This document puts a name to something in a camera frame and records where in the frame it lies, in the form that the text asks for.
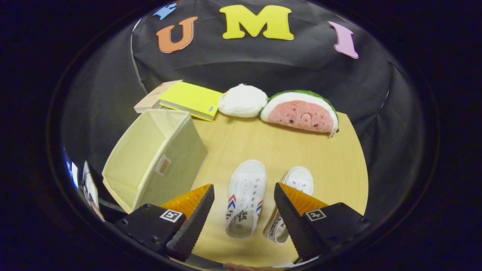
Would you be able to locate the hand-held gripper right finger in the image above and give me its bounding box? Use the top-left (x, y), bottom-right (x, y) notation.
top-left (274, 183), bottom-right (371, 264)

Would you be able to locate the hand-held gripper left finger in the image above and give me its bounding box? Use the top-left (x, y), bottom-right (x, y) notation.
top-left (113, 184), bottom-right (215, 262)

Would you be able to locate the white canvas shoe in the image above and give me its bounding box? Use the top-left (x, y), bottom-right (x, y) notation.
top-left (267, 166), bottom-right (314, 244)
top-left (225, 160), bottom-right (267, 239)

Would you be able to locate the grey-green fabric storage box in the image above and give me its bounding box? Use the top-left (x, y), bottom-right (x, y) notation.
top-left (102, 109), bottom-right (208, 214)

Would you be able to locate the watermelon slice plush toy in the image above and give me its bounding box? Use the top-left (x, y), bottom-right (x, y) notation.
top-left (260, 90), bottom-right (339, 138)

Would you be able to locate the yellow book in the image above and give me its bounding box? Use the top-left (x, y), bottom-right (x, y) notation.
top-left (158, 82), bottom-right (223, 122)

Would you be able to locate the white plush toy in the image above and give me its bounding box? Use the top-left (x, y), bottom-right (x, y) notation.
top-left (218, 84), bottom-right (268, 118)

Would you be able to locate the beige book stack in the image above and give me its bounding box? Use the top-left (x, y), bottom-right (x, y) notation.
top-left (134, 79), bottom-right (183, 114)

